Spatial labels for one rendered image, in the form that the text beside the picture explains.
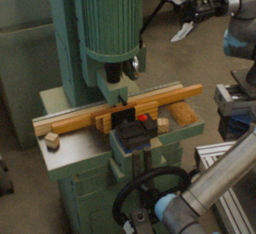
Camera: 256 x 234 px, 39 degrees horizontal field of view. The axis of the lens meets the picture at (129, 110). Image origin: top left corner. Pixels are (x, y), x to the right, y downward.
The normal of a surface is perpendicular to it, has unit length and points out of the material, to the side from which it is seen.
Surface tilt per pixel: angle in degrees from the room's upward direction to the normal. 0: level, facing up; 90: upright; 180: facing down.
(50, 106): 0
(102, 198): 90
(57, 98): 0
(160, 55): 0
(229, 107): 90
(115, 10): 90
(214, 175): 32
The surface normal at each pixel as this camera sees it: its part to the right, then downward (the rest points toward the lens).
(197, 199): -0.20, -0.20
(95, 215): 0.40, 0.59
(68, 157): 0.00, -0.76
